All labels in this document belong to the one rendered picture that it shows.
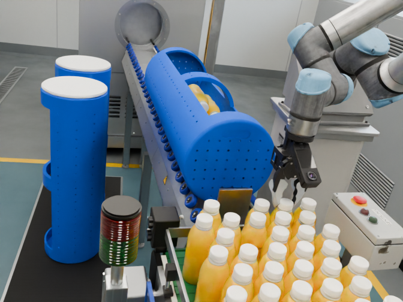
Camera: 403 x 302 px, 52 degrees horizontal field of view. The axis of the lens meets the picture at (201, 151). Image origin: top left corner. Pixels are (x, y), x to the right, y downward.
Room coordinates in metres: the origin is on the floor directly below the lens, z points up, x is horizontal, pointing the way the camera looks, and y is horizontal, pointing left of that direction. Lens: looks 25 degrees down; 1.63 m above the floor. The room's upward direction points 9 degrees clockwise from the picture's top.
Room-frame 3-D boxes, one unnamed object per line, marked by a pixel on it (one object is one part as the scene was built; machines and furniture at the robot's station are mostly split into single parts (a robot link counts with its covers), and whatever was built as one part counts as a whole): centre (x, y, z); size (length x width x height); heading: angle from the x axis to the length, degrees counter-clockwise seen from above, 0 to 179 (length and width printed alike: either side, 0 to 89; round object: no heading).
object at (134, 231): (0.55, 0.11, 1.23); 0.06 x 0.06 x 0.04
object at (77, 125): (1.73, 0.59, 0.59); 0.28 x 0.28 x 0.88
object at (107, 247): (0.55, 0.11, 1.18); 0.06 x 0.06 x 0.05
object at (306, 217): (0.90, -0.29, 1.07); 0.04 x 0.04 x 0.02
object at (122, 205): (0.55, 0.11, 1.18); 0.06 x 0.06 x 0.16
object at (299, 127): (0.96, -0.23, 1.29); 0.08 x 0.08 x 0.05
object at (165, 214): (0.92, 0.06, 0.95); 0.10 x 0.07 x 0.10; 108
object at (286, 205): (0.94, -0.24, 1.07); 0.04 x 0.04 x 0.02
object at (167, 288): (0.74, 0.03, 0.94); 0.03 x 0.02 x 0.08; 18
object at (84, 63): (2.12, 0.68, 1.03); 0.28 x 0.28 x 0.01
